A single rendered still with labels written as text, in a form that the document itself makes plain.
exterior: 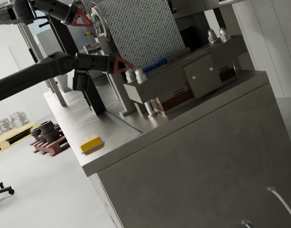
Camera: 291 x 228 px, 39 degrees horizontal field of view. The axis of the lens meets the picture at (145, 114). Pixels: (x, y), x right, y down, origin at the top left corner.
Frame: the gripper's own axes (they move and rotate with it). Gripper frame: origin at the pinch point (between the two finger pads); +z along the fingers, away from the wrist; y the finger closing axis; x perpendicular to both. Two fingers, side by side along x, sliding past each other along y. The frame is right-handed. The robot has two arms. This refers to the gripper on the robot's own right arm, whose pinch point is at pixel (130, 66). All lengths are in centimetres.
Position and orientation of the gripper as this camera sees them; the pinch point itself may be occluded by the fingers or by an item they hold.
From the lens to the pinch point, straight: 146.0
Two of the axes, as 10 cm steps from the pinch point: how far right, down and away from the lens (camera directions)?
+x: 0.9, -9.9, -1.1
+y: 2.8, 1.3, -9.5
